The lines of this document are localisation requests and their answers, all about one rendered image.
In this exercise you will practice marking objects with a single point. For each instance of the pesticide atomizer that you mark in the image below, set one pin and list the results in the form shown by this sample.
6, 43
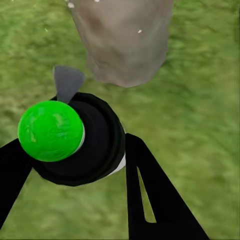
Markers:
75, 138

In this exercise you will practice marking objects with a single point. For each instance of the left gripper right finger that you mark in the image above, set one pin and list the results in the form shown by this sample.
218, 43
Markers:
174, 219

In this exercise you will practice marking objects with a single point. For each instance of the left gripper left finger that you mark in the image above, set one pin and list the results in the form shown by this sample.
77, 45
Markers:
15, 167

